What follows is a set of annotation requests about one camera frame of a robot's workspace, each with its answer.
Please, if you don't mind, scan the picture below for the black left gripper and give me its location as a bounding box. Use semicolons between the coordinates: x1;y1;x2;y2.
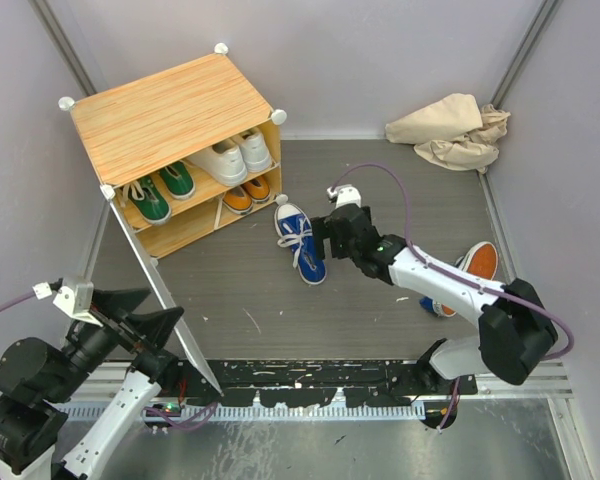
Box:
47;285;184;400

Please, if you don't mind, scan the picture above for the blue sneaker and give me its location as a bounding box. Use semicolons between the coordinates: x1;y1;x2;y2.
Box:
419;241;499;318
274;202;327;285

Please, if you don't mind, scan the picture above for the orange sneaker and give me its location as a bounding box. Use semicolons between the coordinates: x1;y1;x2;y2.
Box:
242;176;271;204
213;186;254;231

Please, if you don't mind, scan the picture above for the white cabinet door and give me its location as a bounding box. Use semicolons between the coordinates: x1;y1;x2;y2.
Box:
108;200;222;394

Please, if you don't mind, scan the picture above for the green sneaker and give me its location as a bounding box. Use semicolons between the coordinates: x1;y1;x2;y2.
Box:
159;161;196;200
120;176;172;225

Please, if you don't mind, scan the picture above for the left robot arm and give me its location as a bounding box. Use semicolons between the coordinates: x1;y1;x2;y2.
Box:
0;287;184;479

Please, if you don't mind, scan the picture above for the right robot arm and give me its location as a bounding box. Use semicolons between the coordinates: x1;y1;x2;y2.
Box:
311;204;558;394

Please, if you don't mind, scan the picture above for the white shoe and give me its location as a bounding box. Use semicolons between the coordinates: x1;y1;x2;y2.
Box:
231;127;273;173
186;139;247;187

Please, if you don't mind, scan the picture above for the wooden shoe cabinet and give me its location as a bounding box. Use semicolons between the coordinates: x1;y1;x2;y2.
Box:
58;44;287;259

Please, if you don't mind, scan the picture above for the beige cloth bag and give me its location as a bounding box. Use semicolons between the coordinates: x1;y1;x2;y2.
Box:
385;93;511;174

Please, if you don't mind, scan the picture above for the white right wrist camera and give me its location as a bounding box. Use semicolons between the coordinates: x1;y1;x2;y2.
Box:
327;184;362;212

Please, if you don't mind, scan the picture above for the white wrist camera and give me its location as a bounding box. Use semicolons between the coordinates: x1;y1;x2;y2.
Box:
32;277;102;326
327;184;362;212

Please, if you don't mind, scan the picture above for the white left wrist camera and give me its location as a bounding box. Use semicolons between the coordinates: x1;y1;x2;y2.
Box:
32;277;102;326

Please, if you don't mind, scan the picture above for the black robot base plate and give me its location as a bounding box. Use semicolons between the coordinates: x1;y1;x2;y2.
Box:
160;360;453;408

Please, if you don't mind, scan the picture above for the grey cable duct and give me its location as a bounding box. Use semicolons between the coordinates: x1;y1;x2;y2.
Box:
59;401;426;422

